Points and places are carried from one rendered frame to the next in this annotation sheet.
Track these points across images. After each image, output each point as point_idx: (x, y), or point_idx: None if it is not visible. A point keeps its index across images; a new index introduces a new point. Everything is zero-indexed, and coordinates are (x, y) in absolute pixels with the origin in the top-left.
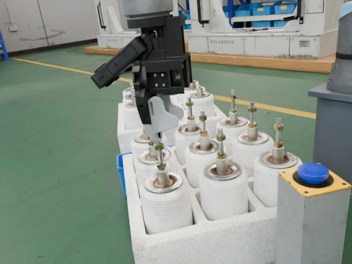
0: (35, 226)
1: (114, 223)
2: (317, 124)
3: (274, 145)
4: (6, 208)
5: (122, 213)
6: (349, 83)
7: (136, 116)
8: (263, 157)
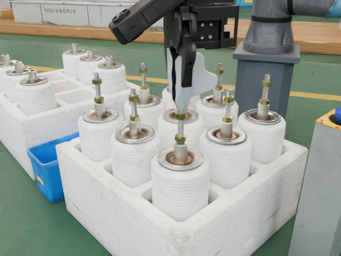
0: None
1: (57, 235)
2: (239, 86)
3: (262, 103)
4: None
5: (60, 221)
6: (270, 44)
7: (42, 96)
8: (250, 117)
